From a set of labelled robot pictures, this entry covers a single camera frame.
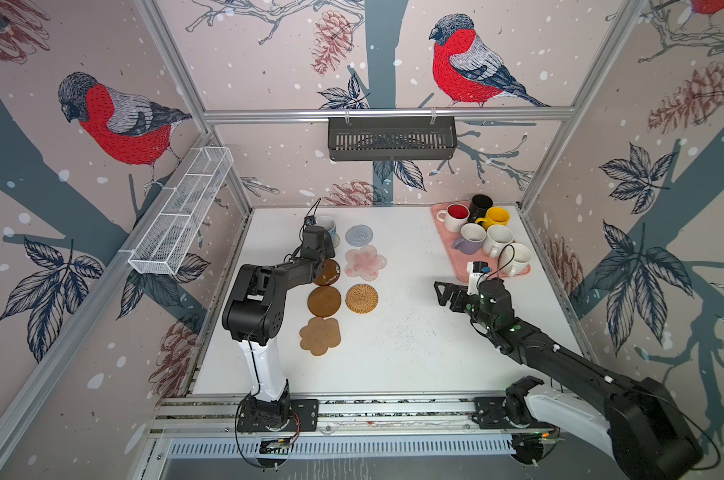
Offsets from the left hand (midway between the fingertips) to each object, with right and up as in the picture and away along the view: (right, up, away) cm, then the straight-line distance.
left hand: (323, 239), depth 100 cm
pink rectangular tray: (+49, -8, +3) cm, 50 cm away
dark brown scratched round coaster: (+2, -12, 0) cm, 12 cm away
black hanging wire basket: (+26, +37, +6) cm, 45 cm away
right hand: (+38, -14, -16) cm, 44 cm away
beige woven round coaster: (+4, -1, +10) cm, 11 cm away
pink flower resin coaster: (+14, -9, +4) cm, 17 cm away
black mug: (+57, +12, +10) cm, 59 cm away
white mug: (+62, +1, +3) cm, 62 cm away
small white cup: (+53, 0, +4) cm, 53 cm away
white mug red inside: (+47, +8, +7) cm, 49 cm away
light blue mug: (+2, +5, +3) cm, 6 cm away
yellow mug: (+63, +8, +9) cm, 64 cm away
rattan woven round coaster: (+13, -19, -5) cm, 24 cm away
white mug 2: (+64, -6, -6) cm, 64 cm away
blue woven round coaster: (+12, +1, +11) cm, 16 cm away
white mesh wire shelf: (-34, -2, -31) cm, 46 cm away
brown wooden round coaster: (+2, -20, -8) cm, 21 cm away
